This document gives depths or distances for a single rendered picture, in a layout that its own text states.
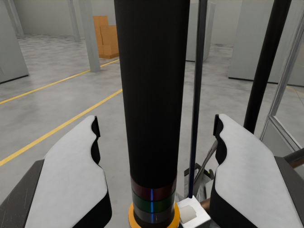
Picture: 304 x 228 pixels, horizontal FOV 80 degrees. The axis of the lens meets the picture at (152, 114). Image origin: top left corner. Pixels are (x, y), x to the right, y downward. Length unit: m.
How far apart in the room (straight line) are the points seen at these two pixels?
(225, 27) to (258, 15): 6.82
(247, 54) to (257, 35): 0.46
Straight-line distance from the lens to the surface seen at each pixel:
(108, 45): 8.29
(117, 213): 2.04
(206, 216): 0.21
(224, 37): 12.31
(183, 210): 0.21
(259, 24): 5.54
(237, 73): 5.74
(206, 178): 0.82
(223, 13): 12.26
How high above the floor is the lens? 1.70
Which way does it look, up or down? 29 degrees down
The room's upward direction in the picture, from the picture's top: 1 degrees counter-clockwise
